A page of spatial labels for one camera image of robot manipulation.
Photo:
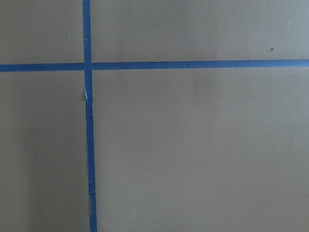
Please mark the blue tape strip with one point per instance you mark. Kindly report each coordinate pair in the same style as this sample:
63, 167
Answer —
89, 145
193, 64

